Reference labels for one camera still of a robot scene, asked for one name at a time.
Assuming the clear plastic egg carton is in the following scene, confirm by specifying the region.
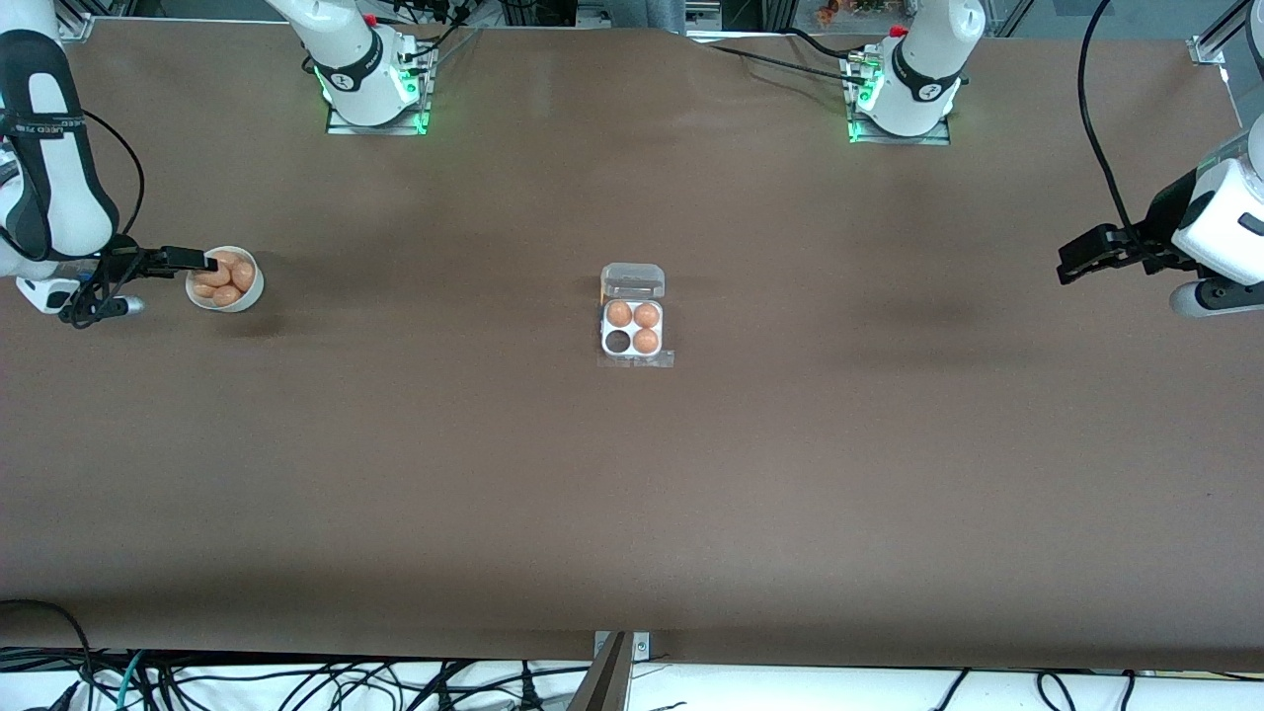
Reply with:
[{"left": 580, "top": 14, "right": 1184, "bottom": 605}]
[{"left": 597, "top": 263, "right": 676, "bottom": 371}]

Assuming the white round bowl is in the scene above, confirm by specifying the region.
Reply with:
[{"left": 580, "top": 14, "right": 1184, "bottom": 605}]
[{"left": 186, "top": 245, "right": 266, "bottom": 314}]

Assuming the brown table mat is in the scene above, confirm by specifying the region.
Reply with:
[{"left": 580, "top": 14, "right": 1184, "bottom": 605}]
[{"left": 0, "top": 18, "right": 1264, "bottom": 672}]

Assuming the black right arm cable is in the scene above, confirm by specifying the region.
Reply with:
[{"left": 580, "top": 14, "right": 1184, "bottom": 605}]
[{"left": 59, "top": 109, "right": 147, "bottom": 329}]

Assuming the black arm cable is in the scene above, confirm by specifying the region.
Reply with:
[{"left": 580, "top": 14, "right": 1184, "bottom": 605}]
[
  {"left": 59, "top": 109, "right": 147, "bottom": 329},
  {"left": 1078, "top": 0, "right": 1148, "bottom": 248}
]

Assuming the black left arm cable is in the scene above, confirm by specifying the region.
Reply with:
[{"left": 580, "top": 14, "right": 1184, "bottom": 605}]
[{"left": 1078, "top": 0, "right": 1148, "bottom": 248}]

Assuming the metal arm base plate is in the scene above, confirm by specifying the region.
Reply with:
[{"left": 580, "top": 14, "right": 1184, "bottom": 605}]
[
  {"left": 842, "top": 49, "right": 954, "bottom": 147},
  {"left": 326, "top": 44, "right": 436, "bottom": 136}
]

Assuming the black cable on mat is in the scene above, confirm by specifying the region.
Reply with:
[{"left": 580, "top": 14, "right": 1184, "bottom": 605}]
[
  {"left": 783, "top": 27, "right": 856, "bottom": 60},
  {"left": 703, "top": 43, "right": 862, "bottom": 84}
]

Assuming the black looping floor cable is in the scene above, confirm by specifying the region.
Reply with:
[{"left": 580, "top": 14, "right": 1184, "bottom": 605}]
[{"left": 0, "top": 598, "right": 96, "bottom": 711}]

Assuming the teal floor cable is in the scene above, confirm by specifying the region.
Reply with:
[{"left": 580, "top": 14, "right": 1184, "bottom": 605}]
[{"left": 117, "top": 650, "right": 151, "bottom": 711}]

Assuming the metal table edge bracket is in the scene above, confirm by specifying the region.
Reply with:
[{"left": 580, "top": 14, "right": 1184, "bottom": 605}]
[{"left": 592, "top": 631, "right": 652, "bottom": 661}]

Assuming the dark camera mount post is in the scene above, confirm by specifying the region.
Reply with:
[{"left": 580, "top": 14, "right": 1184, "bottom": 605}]
[{"left": 567, "top": 632, "right": 634, "bottom": 711}]

